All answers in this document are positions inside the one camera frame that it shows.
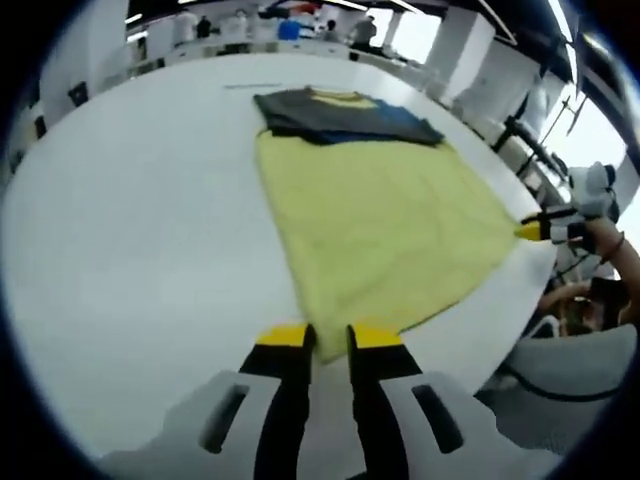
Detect ceiling light strip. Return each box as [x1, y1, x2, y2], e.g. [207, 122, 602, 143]
[547, 0, 581, 84]

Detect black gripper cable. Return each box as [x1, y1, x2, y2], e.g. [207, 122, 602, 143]
[504, 364, 636, 402]

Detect grey chair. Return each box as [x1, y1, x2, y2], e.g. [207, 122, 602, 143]
[492, 323, 640, 459]

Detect white counter cabinets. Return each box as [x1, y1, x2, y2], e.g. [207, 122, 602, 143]
[124, 37, 401, 71]

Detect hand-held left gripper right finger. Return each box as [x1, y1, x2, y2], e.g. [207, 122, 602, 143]
[345, 323, 549, 480]

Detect white pillar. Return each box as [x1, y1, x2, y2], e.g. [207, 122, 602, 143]
[42, 0, 132, 116]
[424, 7, 496, 104]

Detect yellow grey blue garment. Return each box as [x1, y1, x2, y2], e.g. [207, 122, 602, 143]
[252, 85, 526, 365]

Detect person in black t-shirt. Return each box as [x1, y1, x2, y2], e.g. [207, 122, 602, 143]
[587, 274, 634, 331]

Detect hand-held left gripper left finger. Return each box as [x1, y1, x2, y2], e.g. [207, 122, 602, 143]
[97, 322, 317, 480]

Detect person's right hand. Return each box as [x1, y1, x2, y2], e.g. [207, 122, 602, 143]
[581, 218, 619, 257]

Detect black tripod stand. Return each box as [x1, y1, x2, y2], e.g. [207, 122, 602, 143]
[492, 74, 586, 201]

